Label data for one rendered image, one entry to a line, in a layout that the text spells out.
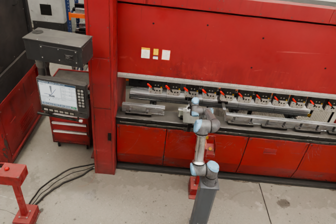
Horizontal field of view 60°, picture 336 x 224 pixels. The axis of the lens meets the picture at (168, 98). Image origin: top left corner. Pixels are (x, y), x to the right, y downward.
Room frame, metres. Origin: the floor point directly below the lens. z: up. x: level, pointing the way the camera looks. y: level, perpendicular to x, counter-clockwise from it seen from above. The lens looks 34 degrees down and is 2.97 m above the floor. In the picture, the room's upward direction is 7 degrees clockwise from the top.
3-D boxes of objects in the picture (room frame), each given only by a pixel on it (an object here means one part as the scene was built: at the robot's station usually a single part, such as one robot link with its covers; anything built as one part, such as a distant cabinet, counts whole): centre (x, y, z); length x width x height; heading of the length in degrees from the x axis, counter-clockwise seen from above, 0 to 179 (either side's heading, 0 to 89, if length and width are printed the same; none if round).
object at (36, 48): (2.22, 0.97, 1.53); 0.51 x 0.25 x 0.85; 84
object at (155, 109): (2.74, 0.27, 0.92); 0.50 x 0.06 x 0.10; 92
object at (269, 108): (3.06, -0.67, 0.93); 2.30 x 0.14 x 0.10; 92
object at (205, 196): (1.90, -0.49, 0.39); 0.18 x 0.18 x 0.77; 3
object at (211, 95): (2.76, -0.45, 1.26); 0.15 x 0.09 x 0.17; 92
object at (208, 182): (1.90, -0.49, 0.82); 0.15 x 0.15 x 0.10
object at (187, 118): (2.61, -0.28, 1.00); 0.26 x 0.18 x 0.01; 2
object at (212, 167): (1.90, -0.48, 0.94); 0.13 x 0.12 x 0.14; 97
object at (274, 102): (2.78, -1.25, 1.26); 0.15 x 0.09 x 0.17; 92
